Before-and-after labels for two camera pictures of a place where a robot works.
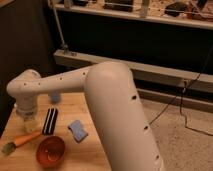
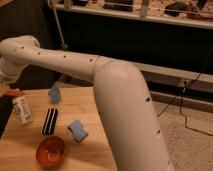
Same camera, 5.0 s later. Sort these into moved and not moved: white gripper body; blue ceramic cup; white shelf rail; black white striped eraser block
Moved: white gripper body
Not moved: blue ceramic cup; black white striped eraser block; white shelf rail
